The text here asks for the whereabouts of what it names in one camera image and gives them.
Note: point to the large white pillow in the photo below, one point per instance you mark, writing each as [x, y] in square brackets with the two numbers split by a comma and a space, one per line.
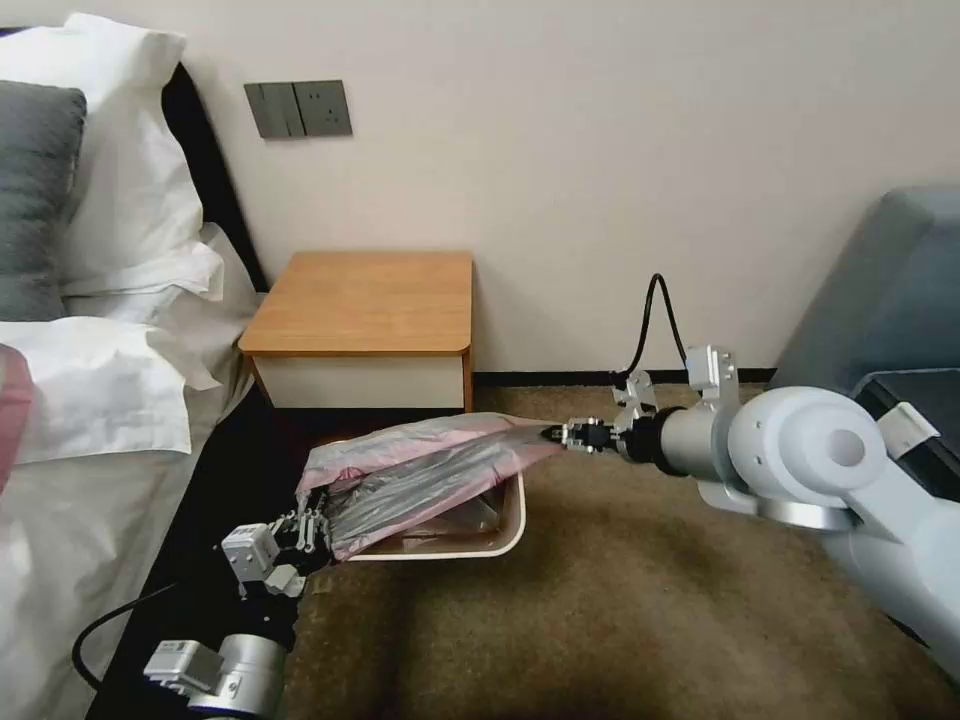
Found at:
[135, 172]

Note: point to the wooden nightstand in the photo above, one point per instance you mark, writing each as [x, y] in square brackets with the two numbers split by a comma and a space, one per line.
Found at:
[367, 315]

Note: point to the beige plastic trash can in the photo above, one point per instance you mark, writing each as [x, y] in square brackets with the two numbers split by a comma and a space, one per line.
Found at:
[480, 536]

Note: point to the pink translucent plastic sheet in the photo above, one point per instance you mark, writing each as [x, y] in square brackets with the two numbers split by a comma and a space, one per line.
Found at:
[13, 412]

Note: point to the black bed headboard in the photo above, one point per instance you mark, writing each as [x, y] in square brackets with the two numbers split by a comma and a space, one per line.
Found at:
[217, 172]

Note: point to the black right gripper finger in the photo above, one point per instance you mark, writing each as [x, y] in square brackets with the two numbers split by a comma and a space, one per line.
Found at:
[571, 445]
[573, 427]

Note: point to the white bed duvet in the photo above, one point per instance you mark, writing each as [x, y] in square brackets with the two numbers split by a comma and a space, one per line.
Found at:
[90, 555]

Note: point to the black bed frame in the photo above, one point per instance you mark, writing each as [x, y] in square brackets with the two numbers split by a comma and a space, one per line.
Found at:
[217, 487]

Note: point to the grey knitted pillow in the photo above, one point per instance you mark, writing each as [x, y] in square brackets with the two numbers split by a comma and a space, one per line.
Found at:
[34, 195]

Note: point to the pink translucent garbage bag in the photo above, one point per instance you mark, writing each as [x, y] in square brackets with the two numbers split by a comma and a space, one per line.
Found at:
[420, 472]

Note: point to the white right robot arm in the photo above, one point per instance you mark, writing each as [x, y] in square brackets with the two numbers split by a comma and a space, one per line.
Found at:
[795, 450]

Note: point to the grey wall socket panel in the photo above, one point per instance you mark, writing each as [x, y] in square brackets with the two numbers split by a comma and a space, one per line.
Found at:
[300, 109]

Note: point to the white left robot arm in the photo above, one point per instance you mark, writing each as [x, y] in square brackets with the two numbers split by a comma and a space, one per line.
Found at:
[240, 664]

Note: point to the flat white pillow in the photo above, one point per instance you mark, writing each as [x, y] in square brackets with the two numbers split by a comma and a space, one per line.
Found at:
[97, 390]

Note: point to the grey upholstered armchair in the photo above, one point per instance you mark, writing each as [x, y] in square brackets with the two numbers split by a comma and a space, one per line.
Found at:
[877, 292]

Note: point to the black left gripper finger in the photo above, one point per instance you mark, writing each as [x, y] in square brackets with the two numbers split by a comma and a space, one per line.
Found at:
[309, 523]
[315, 556]

